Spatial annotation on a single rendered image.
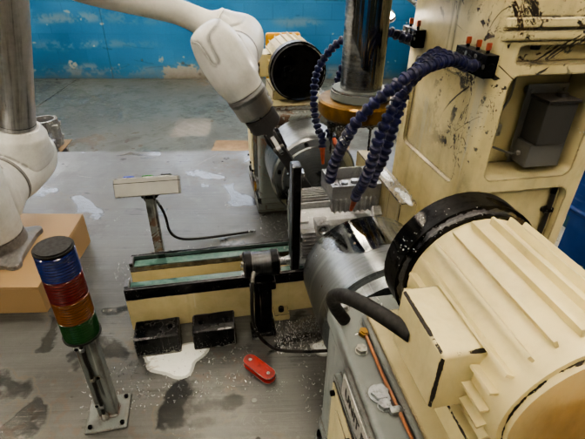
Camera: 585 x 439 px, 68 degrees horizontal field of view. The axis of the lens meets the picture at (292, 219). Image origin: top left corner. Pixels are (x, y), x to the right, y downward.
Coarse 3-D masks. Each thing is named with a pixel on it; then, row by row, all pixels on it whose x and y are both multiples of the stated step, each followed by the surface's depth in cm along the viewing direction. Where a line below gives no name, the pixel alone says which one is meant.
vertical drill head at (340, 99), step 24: (360, 0) 81; (384, 0) 82; (360, 24) 84; (384, 24) 84; (360, 48) 86; (384, 48) 87; (360, 72) 88; (336, 96) 91; (360, 96) 89; (336, 120) 90
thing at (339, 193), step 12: (348, 168) 109; (360, 168) 109; (324, 180) 106; (336, 180) 109; (348, 180) 107; (336, 192) 101; (348, 192) 101; (372, 192) 103; (336, 204) 102; (348, 204) 103; (360, 204) 103; (372, 204) 104
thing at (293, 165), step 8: (296, 168) 84; (296, 176) 85; (304, 176) 86; (296, 184) 86; (296, 192) 87; (296, 200) 88; (296, 208) 89; (296, 216) 90; (296, 224) 91; (296, 232) 92; (296, 240) 93; (296, 248) 94; (288, 256) 97; (296, 256) 96; (288, 264) 97; (296, 264) 97
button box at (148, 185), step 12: (120, 180) 116; (132, 180) 117; (144, 180) 117; (156, 180) 118; (168, 180) 118; (120, 192) 116; (132, 192) 117; (144, 192) 117; (156, 192) 118; (168, 192) 118; (180, 192) 124
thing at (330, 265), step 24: (336, 240) 82; (360, 240) 79; (384, 240) 78; (312, 264) 85; (336, 264) 78; (360, 264) 74; (384, 264) 72; (312, 288) 83; (360, 288) 72; (384, 288) 70
